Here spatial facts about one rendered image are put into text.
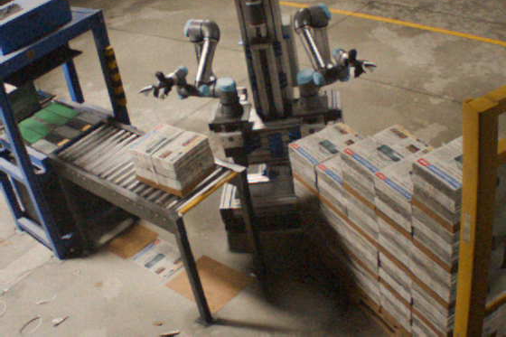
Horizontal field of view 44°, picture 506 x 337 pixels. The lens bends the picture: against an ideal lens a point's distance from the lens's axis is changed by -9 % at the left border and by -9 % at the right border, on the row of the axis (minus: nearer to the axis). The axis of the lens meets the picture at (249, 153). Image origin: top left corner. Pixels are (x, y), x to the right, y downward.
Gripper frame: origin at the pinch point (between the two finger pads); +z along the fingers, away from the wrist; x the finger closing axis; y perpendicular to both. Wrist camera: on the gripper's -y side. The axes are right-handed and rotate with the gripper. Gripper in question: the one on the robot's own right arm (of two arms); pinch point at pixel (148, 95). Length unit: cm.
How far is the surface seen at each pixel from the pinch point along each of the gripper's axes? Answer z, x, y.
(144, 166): 26.0, -12.1, 28.9
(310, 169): -18, -92, 34
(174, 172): 30, -37, 21
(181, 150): 18.3, -34.0, 15.9
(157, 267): 17, 2, 124
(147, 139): 14.1, -7.3, 19.6
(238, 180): -2, -56, 43
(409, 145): -14, -149, -3
